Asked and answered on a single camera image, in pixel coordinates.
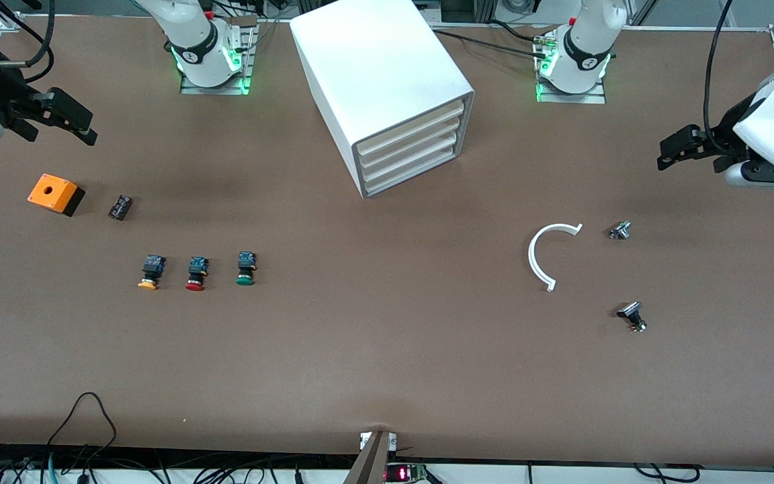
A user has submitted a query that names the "green mushroom push button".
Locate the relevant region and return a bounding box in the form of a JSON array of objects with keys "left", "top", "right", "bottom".
[{"left": 236, "top": 251, "right": 257, "bottom": 287}]

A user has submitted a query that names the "white plastic drawer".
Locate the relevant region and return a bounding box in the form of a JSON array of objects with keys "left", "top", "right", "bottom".
[
  {"left": 358, "top": 101, "right": 465, "bottom": 157},
  {"left": 360, "top": 116, "right": 463, "bottom": 170},
  {"left": 362, "top": 131, "right": 462, "bottom": 184},
  {"left": 364, "top": 145, "right": 460, "bottom": 197}
]

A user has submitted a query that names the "yellow mushroom push button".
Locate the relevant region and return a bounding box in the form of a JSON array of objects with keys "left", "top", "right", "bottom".
[{"left": 137, "top": 254, "right": 167, "bottom": 291}]

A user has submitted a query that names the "red mushroom push button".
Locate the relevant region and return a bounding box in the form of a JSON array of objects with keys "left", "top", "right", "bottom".
[{"left": 184, "top": 255, "right": 210, "bottom": 292}]

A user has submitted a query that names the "white drawer cabinet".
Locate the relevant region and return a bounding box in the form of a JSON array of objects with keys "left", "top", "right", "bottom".
[{"left": 290, "top": 0, "right": 475, "bottom": 200}]

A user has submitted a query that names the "device with red display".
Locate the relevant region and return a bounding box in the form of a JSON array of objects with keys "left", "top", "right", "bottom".
[{"left": 385, "top": 462, "right": 428, "bottom": 483}]

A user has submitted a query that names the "orange button enclosure box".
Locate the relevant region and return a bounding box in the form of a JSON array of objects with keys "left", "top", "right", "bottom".
[{"left": 28, "top": 173, "right": 87, "bottom": 217}]

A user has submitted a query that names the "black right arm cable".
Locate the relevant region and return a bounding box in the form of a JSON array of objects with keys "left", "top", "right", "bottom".
[{"left": 0, "top": 0, "right": 58, "bottom": 85}]

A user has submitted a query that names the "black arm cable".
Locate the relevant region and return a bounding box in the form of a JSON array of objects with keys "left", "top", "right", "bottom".
[
  {"left": 703, "top": 0, "right": 737, "bottom": 155},
  {"left": 0, "top": 0, "right": 58, "bottom": 85}
]

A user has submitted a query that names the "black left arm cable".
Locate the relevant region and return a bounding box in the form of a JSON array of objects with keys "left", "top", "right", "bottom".
[{"left": 703, "top": 0, "right": 737, "bottom": 155}]

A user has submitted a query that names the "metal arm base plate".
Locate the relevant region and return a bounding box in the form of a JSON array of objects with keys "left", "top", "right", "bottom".
[
  {"left": 179, "top": 17, "right": 258, "bottom": 96},
  {"left": 533, "top": 27, "right": 609, "bottom": 105}
]

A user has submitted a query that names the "white semicircular bracket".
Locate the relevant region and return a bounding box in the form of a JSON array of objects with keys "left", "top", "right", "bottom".
[{"left": 528, "top": 223, "right": 584, "bottom": 292}]

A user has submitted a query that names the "black cable behind cabinet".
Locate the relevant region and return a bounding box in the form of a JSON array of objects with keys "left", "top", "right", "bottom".
[{"left": 431, "top": 29, "right": 550, "bottom": 60}]

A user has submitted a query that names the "black looped cable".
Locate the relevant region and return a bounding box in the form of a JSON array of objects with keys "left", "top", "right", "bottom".
[{"left": 44, "top": 392, "right": 119, "bottom": 465}]

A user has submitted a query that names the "grey camera mount beam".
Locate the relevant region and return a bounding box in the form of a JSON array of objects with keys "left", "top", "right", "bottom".
[{"left": 343, "top": 430, "right": 398, "bottom": 484}]

